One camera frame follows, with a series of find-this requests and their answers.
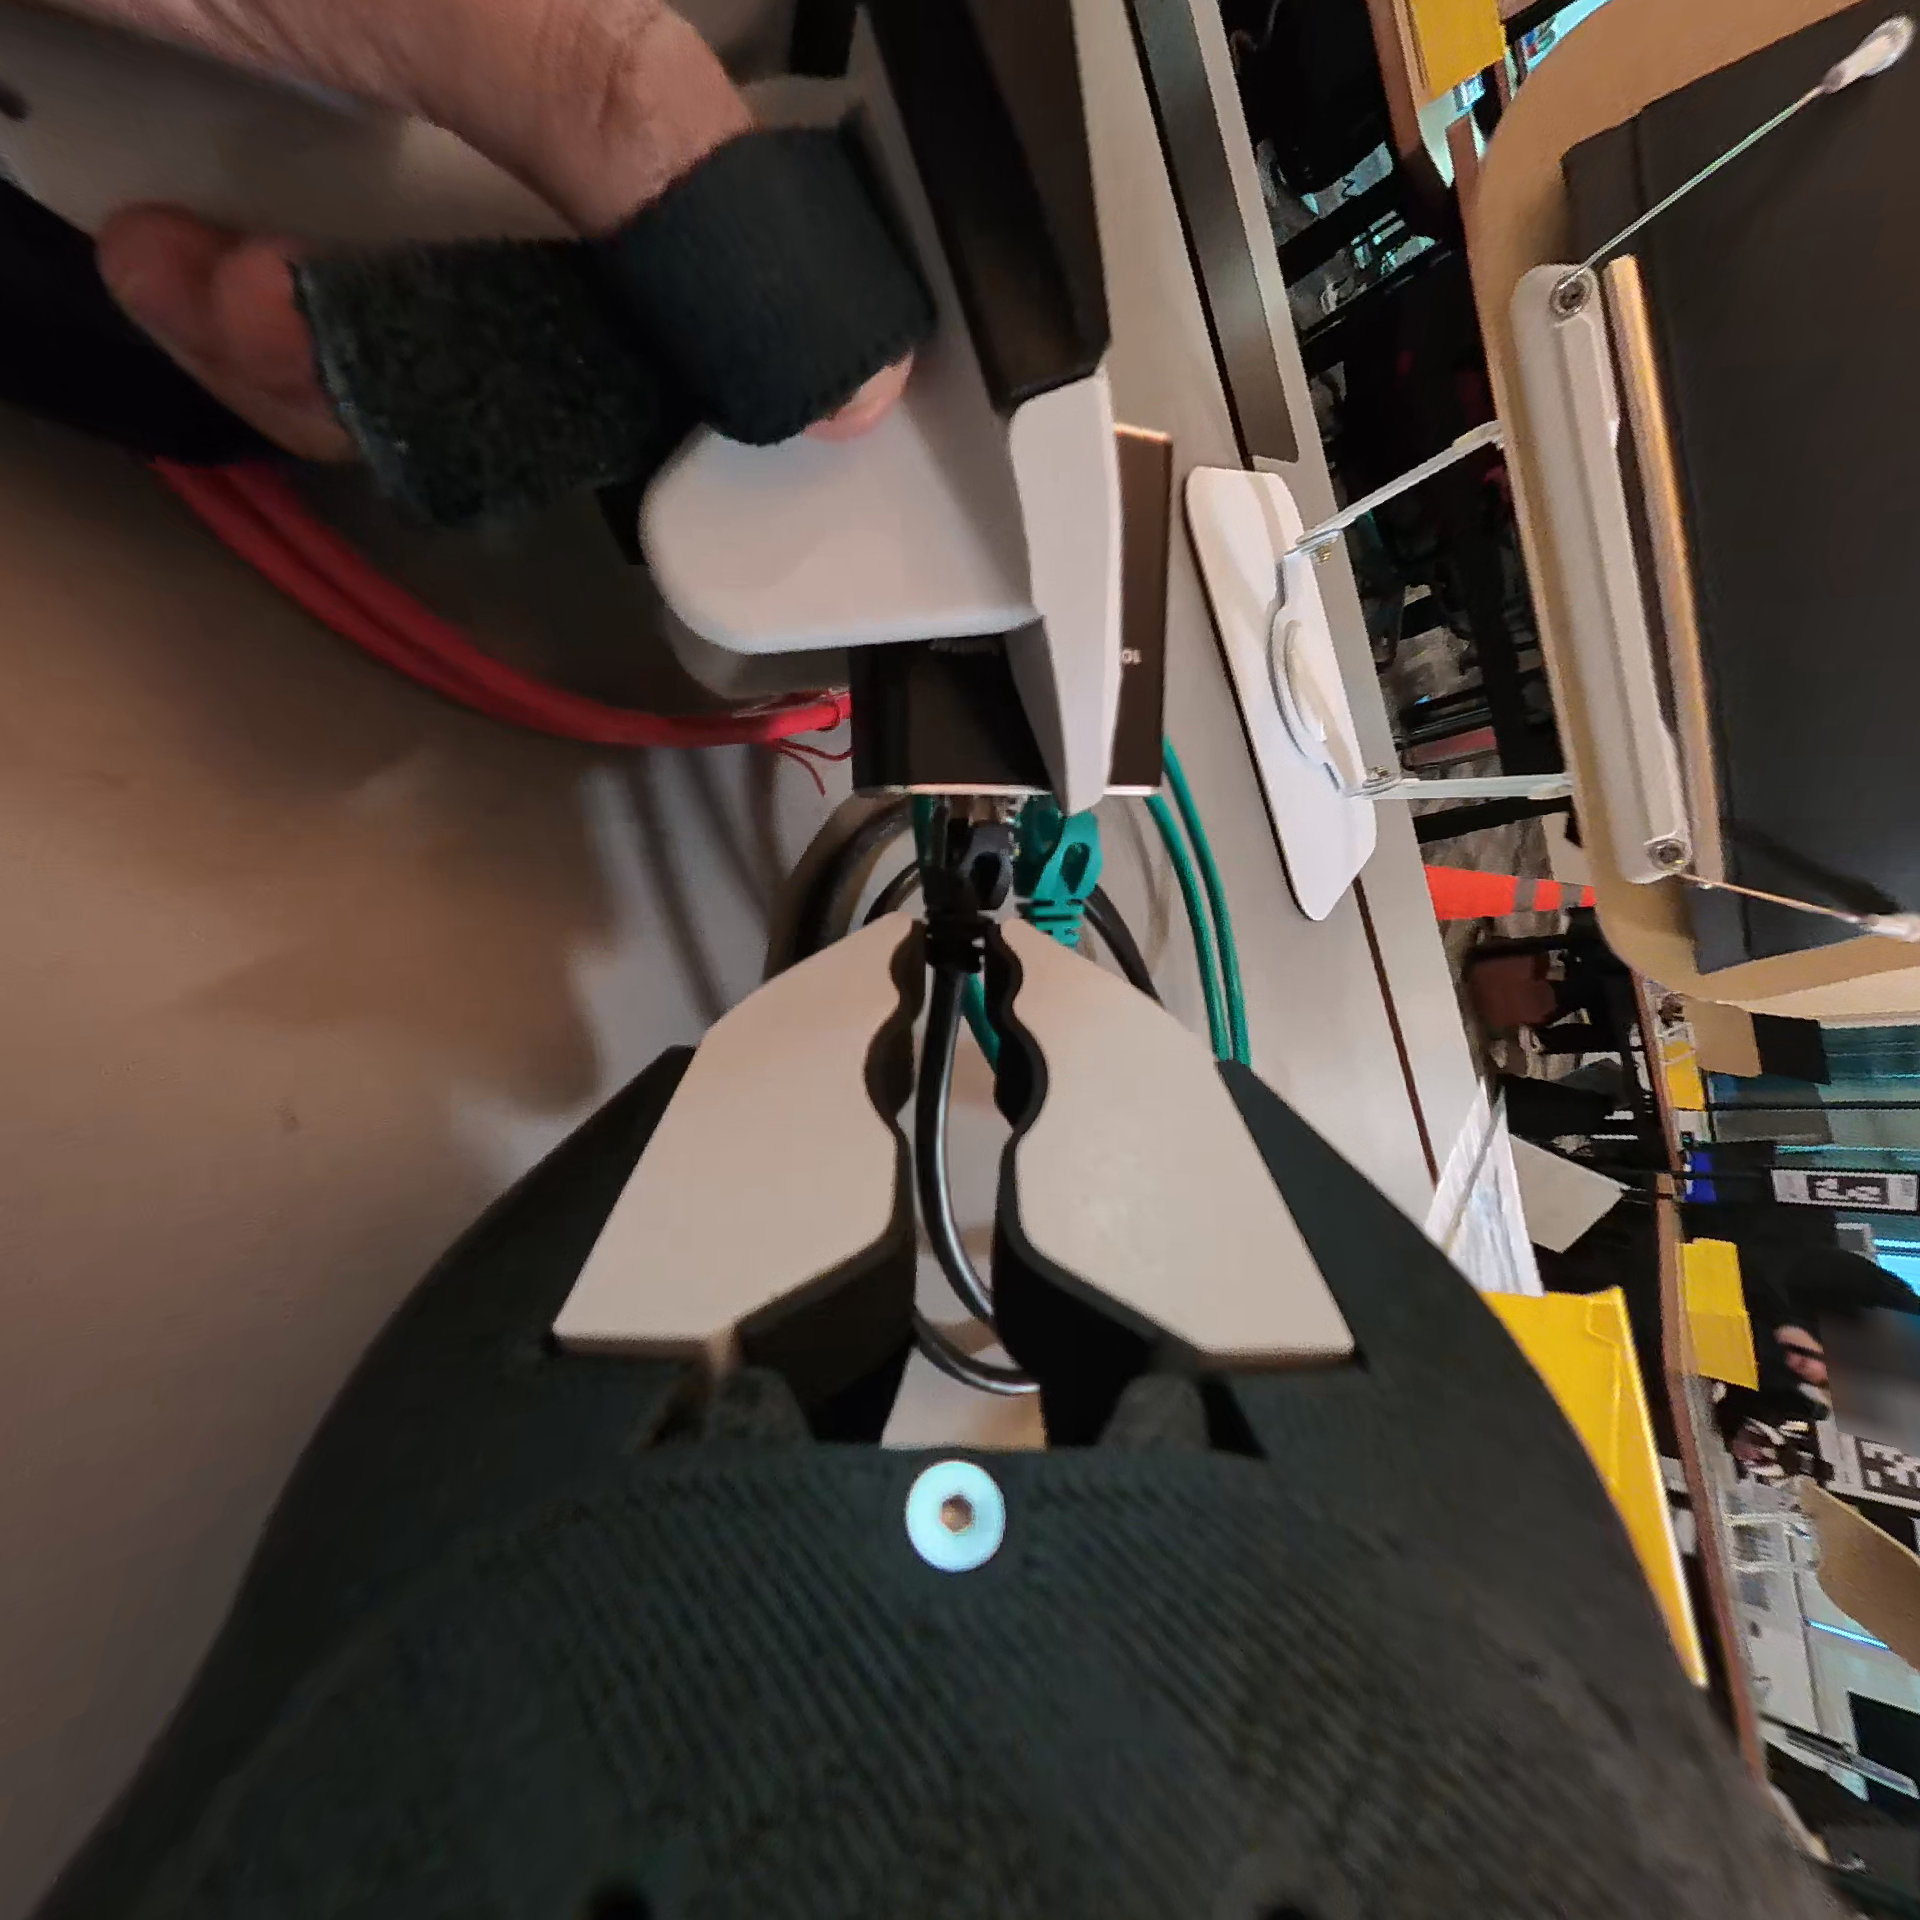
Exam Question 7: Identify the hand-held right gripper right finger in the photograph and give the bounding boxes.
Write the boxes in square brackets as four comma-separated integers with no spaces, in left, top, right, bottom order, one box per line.
[989,915,1361,1373]

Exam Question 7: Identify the red ethernet cable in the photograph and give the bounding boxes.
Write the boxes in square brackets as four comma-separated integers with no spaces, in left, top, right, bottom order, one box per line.
[152,456,858,796]

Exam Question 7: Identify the white flat base plate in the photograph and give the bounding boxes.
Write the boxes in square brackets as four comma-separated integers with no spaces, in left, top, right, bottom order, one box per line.
[1186,462,1382,922]

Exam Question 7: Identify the black usb cable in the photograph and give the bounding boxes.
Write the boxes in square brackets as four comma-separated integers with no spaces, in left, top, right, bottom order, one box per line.
[765,799,1162,1395]

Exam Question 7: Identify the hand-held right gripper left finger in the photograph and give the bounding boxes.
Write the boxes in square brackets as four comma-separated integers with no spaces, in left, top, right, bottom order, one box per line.
[553,915,920,1364]

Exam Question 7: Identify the yellow plastic bin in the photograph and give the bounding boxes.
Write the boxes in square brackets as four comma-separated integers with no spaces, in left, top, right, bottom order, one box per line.
[1476,1283,1713,1688]

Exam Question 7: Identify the green ethernet cable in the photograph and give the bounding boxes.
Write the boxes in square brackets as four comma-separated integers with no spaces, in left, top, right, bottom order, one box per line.
[960,742,1255,1103]

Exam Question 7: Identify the white printed paper sheet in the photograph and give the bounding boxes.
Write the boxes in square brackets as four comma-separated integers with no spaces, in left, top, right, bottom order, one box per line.
[1426,1080,1630,1291]

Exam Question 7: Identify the person's left hand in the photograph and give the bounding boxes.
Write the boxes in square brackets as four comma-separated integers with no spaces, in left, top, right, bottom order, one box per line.
[93,0,914,465]

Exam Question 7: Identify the black port adapter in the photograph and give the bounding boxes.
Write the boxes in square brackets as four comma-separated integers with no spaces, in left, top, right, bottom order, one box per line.
[847,421,1176,799]

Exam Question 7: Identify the dark flat panel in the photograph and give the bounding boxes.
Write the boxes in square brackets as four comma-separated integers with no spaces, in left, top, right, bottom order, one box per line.
[1128,0,1305,462]

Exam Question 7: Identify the orange traffic cone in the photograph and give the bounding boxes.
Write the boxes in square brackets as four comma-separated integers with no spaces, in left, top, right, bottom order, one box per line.
[1422,860,1596,922]

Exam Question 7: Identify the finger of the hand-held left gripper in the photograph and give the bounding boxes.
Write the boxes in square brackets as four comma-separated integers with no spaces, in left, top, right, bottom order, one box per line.
[1007,372,1128,817]
[643,396,1052,662]

